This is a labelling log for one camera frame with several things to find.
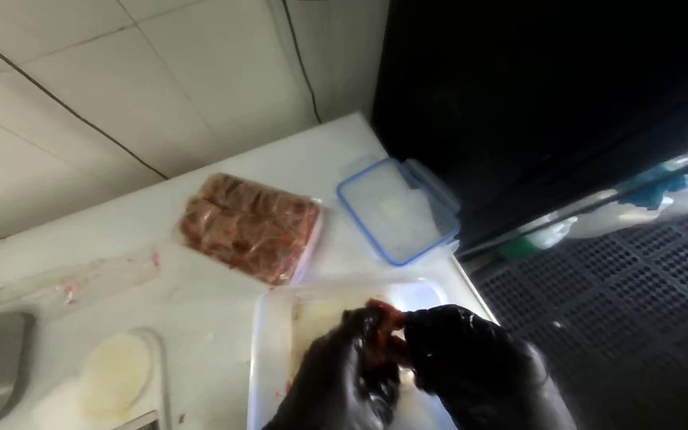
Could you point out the person's left hand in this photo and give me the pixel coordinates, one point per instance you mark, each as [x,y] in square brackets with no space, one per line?
[331,382]

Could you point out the person's right hand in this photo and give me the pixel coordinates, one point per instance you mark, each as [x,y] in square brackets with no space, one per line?
[469,358]

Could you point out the person's right fingers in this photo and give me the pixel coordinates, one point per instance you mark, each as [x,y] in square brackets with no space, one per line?
[430,334]

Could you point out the person's left fingers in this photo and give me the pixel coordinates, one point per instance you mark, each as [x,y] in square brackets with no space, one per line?
[369,322]

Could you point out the red meat piece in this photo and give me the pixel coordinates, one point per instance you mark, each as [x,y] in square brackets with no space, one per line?
[387,322]

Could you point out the person's right forearm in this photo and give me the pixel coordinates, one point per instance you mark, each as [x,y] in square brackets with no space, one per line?
[544,412]

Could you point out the translucent white plastic container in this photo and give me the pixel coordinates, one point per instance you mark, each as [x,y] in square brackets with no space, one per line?
[272,334]

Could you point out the clear lid with blue rim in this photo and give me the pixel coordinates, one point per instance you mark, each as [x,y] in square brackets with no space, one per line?
[380,221]

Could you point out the green item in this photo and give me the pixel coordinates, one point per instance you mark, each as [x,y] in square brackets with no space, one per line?
[517,248]

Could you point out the plastic-wrapped pack of red meat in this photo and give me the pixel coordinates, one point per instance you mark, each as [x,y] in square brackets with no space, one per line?
[248,227]

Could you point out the black perforated floor mat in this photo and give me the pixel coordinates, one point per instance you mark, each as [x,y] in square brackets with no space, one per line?
[607,298]

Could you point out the white plastic bag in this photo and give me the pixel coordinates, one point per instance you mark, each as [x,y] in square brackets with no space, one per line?
[613,218]

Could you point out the large black cabinet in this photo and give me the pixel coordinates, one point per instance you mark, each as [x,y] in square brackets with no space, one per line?
[499,101]

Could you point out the metal rectangular item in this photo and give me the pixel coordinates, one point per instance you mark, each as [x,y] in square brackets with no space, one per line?
[144,423]

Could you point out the pale yellow round item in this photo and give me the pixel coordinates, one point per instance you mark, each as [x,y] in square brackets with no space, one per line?
[116,373]

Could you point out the teal plastic bag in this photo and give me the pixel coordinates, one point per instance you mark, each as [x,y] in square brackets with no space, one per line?
[651,194]

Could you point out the crumpled clear plastic wrap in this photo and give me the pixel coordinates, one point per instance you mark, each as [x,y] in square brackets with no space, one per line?
[81,283]

